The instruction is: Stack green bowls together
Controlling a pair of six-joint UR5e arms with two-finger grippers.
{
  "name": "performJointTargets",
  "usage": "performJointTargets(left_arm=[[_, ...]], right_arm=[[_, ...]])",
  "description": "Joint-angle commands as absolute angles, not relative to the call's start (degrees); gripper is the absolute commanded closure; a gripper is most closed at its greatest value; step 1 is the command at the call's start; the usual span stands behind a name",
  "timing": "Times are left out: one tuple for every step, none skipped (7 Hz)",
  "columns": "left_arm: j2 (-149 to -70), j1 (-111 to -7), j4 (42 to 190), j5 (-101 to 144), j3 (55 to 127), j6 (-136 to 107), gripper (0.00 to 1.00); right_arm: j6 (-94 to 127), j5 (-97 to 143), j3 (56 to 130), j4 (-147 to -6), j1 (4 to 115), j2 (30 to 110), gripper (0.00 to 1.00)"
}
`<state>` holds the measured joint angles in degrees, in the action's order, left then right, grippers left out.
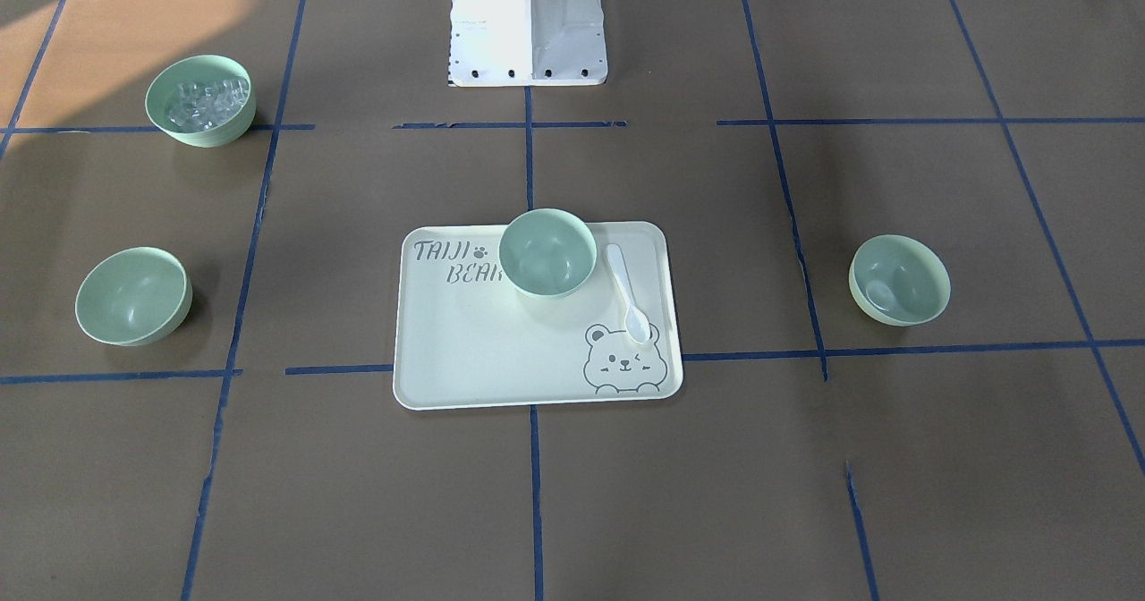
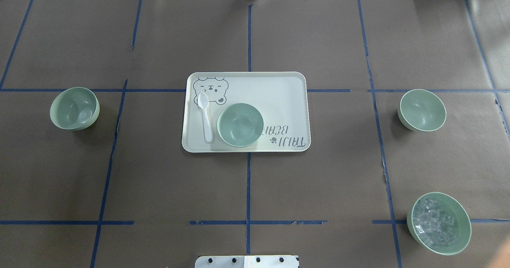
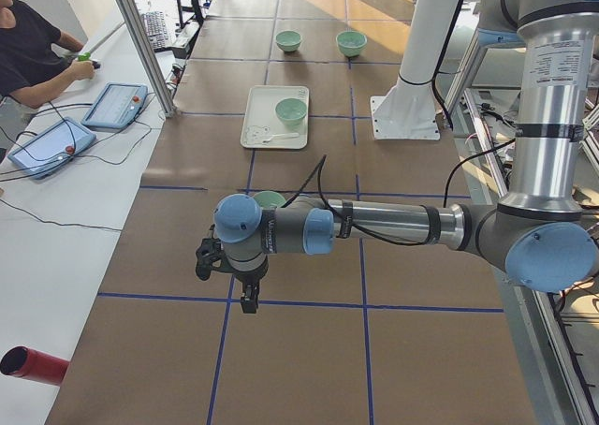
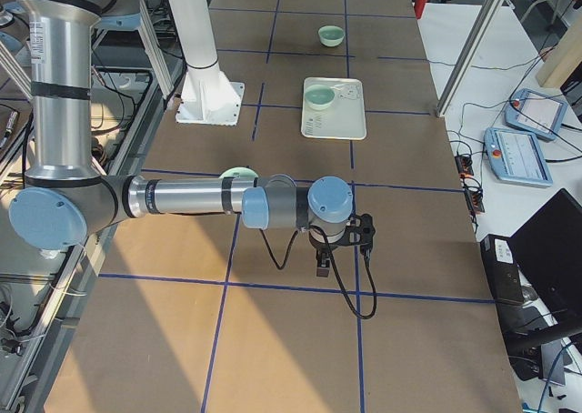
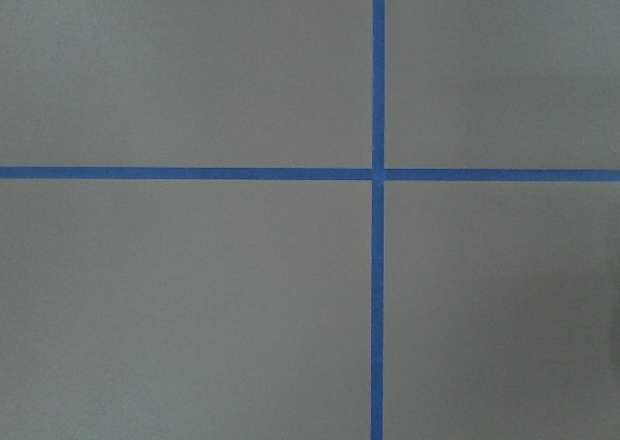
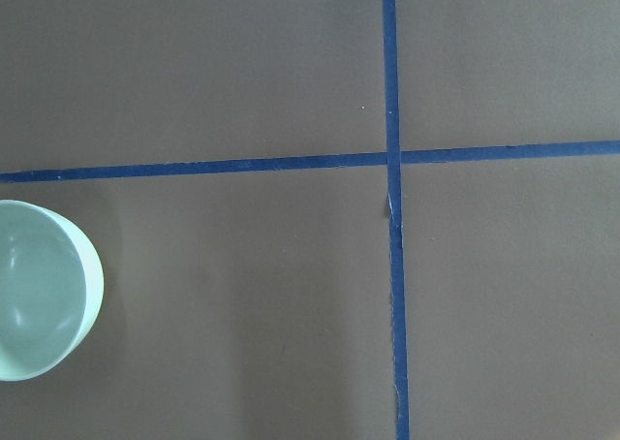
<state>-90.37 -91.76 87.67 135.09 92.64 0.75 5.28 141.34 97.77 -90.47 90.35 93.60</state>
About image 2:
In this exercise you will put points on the green bowl on tray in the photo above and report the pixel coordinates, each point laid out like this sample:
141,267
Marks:
240,125

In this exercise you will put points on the white plastic spoon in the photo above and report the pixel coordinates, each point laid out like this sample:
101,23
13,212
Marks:
203,103

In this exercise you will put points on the green bowl with ice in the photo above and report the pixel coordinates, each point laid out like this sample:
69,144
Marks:
439,223

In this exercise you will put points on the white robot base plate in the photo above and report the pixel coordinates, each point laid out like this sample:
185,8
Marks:
248,261

